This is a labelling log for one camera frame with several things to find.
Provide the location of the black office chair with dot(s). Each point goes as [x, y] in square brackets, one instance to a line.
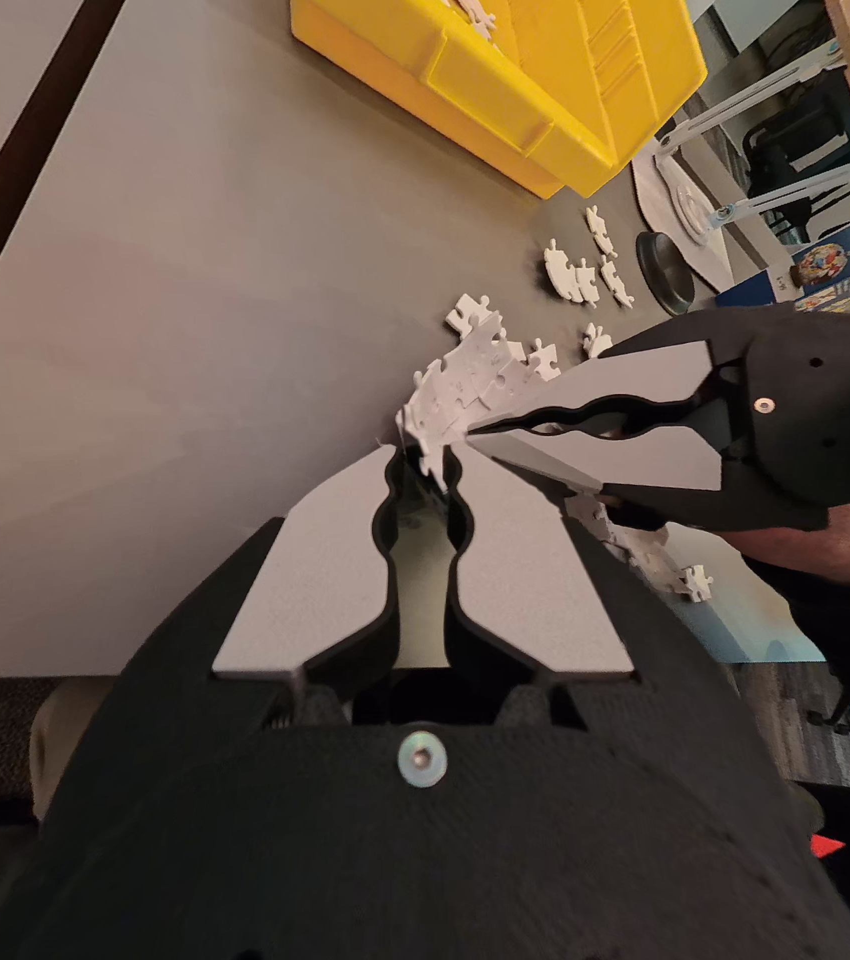
[792, 142]

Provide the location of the person's right hand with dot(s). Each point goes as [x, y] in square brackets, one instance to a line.
[829, 555]

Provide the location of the colourful puzzle box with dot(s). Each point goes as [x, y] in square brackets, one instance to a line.
[844, 262]

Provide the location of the curved white puzzle strip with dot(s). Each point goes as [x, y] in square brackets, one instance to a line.
[462, 390]

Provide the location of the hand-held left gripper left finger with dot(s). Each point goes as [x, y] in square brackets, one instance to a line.
[320, 585]

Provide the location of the black round weight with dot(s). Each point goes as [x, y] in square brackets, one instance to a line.
[664, 270]

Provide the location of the yellow plastic bin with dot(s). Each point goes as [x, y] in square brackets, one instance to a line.
[515, 97]

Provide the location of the white puzzle piece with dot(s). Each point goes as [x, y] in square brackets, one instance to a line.
[543, 360]
[602, 229]
[617, 281]
[597, 341]
[474, 315]
[479, 15]

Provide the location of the black chair base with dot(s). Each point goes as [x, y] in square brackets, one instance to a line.
[841, 716]

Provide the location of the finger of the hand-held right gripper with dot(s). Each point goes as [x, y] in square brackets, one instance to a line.
[642, 465]
[642, 375]

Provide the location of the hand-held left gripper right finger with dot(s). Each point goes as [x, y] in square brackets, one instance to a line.
[537, 592]

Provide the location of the white round lamp base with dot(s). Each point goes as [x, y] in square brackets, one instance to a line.
[664, 187]

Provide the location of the small white puzzle section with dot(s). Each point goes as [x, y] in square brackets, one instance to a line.
[571, 274]

